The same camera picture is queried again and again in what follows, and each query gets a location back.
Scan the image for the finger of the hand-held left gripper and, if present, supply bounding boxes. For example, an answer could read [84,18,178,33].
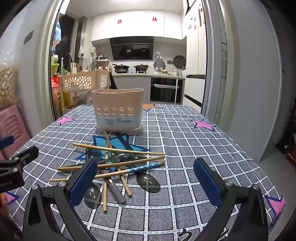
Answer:
[0,136,16,149]
[0,146,39,176]

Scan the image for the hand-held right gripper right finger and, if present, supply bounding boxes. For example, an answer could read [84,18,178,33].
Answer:
[193,158,269,241]

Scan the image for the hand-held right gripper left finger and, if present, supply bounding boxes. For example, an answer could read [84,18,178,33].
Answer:
[22,158,98,241]

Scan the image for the blue patterned chopstick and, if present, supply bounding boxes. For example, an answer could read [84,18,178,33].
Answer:
[49,161,166,182]

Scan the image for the beige plastic utensil holder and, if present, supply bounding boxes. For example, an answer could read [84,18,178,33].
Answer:
[91,88,144,136]

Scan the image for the person's left hand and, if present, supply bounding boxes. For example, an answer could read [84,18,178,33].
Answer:
[0,193,9,230]

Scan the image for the pink plastic stool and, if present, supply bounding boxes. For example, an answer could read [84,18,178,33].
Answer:
[0,104,32,158]

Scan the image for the star-print checkered tablecloth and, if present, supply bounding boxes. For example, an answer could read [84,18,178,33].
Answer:
[3,103,287,241]

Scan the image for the bag of pale nuts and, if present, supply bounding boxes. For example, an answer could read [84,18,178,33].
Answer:
[0,66,18,109]

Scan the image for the yellow oil bottle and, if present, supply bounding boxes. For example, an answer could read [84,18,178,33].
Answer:
[52,89,63,112]

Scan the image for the beige flower-cutout basket trolley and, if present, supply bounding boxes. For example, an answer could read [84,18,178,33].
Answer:
[60,70,110,110]

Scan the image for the dark clutter pile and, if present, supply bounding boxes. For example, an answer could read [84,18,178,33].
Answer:
[277,98,296,164]

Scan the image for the black built-in oven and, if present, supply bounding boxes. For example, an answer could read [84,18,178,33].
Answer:
[150,77,183,104]

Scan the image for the black kitchen faucet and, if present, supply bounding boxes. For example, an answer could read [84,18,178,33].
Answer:
[63,53,73,68]

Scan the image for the white spice rack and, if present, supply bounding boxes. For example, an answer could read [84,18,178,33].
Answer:
[96,59,110,70]

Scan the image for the blue plastic bag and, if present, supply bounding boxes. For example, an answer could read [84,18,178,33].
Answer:
[54,22,62,47]

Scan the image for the black wok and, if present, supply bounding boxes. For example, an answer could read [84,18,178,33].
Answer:
[112,64,130,73]
[134,64,150,73]

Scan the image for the dark round hanging pan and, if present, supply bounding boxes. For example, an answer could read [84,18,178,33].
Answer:
[173,55,187,68]

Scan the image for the white refrigerator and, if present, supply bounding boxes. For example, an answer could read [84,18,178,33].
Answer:
[182,0,209,110]

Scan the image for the hanging steel strainer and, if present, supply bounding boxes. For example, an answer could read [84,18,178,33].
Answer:
[154,52,164,71]

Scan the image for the black range hood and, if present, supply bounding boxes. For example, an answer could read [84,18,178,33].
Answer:
[110,37,154,61]

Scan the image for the white wall cabinets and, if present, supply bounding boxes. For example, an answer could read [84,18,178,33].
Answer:
[91,10,184,47]

